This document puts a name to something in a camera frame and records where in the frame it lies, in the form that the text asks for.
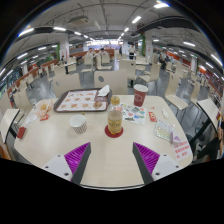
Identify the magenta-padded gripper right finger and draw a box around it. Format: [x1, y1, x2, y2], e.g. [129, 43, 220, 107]
[132, 142, 183, 186]

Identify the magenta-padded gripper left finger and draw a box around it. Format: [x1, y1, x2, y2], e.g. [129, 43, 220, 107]
[42, 142, 92, 186]

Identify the clear bottle with yellow drink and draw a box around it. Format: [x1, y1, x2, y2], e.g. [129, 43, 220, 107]
[106, 95, 124, 136]

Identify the white patterned paper cup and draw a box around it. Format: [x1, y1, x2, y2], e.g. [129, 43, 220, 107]
[69, 114, 88, 135]

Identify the white notice with red text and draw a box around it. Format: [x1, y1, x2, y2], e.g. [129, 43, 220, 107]
[170, 139, 194, 162]

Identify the flat round red coaster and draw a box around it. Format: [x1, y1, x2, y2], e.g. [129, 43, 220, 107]
[104, 124, 125, 139]

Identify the small red snack packet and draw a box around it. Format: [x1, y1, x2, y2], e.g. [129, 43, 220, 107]
[148, 111, 158, 123]

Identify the colourful sticker sheet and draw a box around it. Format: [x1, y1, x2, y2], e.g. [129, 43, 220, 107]
[120, 103, 148, 126]

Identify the small white packet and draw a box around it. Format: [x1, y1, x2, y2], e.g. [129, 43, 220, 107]
[161, 108, 170, 120]

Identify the dark tray with paper liner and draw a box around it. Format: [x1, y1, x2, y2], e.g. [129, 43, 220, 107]
[53, 88, 113, 113]

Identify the crumpled food wrapper bag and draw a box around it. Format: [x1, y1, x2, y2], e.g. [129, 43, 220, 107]
[34, 99, 54, 118]

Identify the red carton box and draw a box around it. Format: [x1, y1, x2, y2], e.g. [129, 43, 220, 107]
[16, 125, 28, 140]

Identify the red paper drink cup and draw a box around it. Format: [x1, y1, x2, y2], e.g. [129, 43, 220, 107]
[133, 83, 149, 108]

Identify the white paper napkin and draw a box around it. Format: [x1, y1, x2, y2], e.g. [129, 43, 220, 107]
[97, 84, 111, 98]

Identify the beige chair with round hole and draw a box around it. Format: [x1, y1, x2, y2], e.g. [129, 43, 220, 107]
[51, 72, 82, 98]
[93, 68, 128, 96]

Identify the white side table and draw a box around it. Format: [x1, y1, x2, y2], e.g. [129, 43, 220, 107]
[196, 98, 221, 123]
[0, 108, 21, 134]

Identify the group of beige chairs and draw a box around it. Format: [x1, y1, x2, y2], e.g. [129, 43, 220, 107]
[0, 53, 224, 111]

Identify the person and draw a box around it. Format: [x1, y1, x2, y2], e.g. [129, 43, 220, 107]
[128, 43, 137, 60]
[85, 47, 95, 59]
[97, 47, 108, 58]
[159, 49, 169, 69]

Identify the ceiling air conditioner unit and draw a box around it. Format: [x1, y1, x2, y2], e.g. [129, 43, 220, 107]
[68, 14, 90, 26]

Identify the group of ceiling lights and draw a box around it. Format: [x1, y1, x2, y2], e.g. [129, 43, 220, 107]
[0, 2, 224, 78]

